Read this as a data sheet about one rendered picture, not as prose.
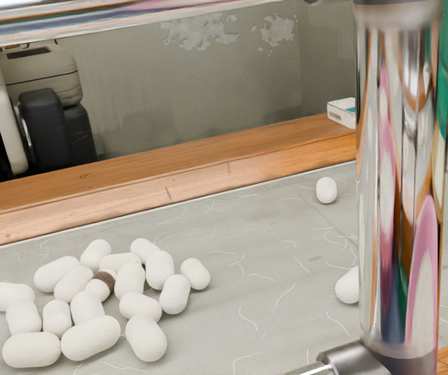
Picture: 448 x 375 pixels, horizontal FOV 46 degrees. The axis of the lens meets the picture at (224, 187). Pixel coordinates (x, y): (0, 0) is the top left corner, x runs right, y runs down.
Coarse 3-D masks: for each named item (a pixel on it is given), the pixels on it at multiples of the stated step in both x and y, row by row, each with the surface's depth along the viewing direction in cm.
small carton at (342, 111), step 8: (328, 104) 65; (336, 104) 64; (344, 104) 63; (352, 104) 63; (328, 112) 65; (336, 112) 63; (344, 112) 61; (352, 112) 60; (336, 120) 63; (344, 120) 62; (352, 120) 60; (352, 128) 60
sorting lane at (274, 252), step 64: (256, 192) 54; (0, 256) 48; (64, 256) 46; (192, 256) 44; (256, 256) 43; (320, 256) 41; (0, 320) 39; (128, 320) 37; (192, 320) 36; (256, 320) 35; (320, 320) 34
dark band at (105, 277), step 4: (100, 272) 40; (104, 272) 40; (108, 272) 40; (96, 276) 39; (100, 276) 39; (104, 276) 39; (108, 276) 39; (112, 276) 40; (100, 280) 39; (104, 280) 39; (108, 280) 39; (112, 280) 40; (108, 284) 39; (112, 284) 39; (112, 288) 39; (108, 296) 40
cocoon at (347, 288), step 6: (354, 270) 36; (342, 276) 36; (348, 276) 35; (354, 276) 35; (342, 282) 35; (348, 282) 35; (354, 282) 35; (336, 288) 35; (342, 288) 35; (348, 288) 35; (354, 288) 35; (336, 294) 35; (342, 294) 35; (348, 294) 35; (354, 294) 35; (342, 300) 35; (348, 300) 35; (354, 300) 35
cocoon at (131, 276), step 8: (128, 264) 40; (136, 264) 40; (120, 272) 39; (128, 272) 39; (136, 272) 39; (144, 272) 40; (120, 280) 38; (128, 280) 38; (136, 280) 38; (144, 280) 40; (120, 288) 38; (128, 288) 38; (136, 288) 38; (120, 296) 38
